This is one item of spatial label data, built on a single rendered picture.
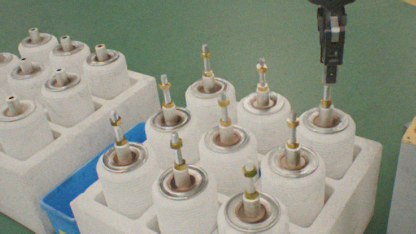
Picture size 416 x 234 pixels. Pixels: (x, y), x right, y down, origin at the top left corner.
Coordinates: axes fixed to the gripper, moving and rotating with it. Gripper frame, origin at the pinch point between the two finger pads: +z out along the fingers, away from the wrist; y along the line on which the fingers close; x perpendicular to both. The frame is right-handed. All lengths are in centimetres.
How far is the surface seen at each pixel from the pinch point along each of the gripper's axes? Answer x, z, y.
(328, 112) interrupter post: -0.2, 7.9, -1.0
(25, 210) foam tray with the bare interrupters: 58, 28, -5
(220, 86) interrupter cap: 18.9, 10.1, 11.2
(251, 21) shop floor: 19, 35, 101
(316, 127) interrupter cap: 1.6, 10.1, -2.3
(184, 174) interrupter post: 20.8, 8.0, -16.3
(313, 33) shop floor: -3, 35, 88
